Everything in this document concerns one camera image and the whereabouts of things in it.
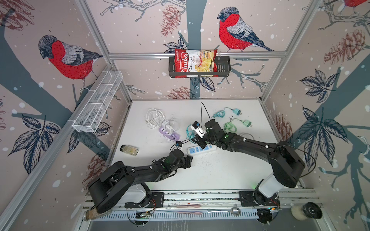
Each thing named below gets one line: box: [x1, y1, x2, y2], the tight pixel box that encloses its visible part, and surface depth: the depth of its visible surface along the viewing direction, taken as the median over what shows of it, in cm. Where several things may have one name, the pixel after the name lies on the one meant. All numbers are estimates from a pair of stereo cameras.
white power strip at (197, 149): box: [187, 144, 217, 155], surface depth 91 cm
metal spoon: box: [207, 206, 241, 217], surface depth 71 cm
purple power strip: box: [158, 127, 181, 141], surface depth 99 cm
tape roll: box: [290, 205, 309, 221], surface depth 68 cm
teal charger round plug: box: [211, 107, 243, 118], surface depth 113 cm
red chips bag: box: [174, 48, 219, 79], surface depth 90 cm
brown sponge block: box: [85, 207, 107, 220], surface depth 67 cm
